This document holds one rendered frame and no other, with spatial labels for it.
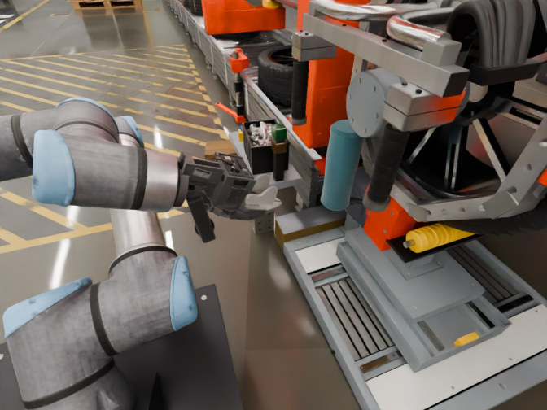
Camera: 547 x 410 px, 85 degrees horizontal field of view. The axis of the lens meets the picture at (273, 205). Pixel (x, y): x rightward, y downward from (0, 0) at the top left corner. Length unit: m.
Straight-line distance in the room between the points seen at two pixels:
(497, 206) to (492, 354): 0.74
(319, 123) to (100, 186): 0.81
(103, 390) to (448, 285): 1.02
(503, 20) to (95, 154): 0.52
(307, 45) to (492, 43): 0.36
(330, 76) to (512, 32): 0.62
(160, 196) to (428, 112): 0.38
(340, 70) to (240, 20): 1.95
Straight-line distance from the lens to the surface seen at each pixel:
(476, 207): 0.69
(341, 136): 0.78
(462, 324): 1.23
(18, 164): 0.56
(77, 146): 0.43
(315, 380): 1.16
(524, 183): 0.63
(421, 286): 1.15
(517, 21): 0.52
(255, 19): 2.95
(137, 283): 0.67
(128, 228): 0.78
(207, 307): 0.93
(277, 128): 0.96
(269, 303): 1.27
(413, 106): 0.44
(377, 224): 0.93
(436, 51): 0.45
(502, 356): 1.32
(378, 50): 0.53
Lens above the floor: 1.09
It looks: 41 degrees down
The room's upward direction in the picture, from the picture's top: straight up
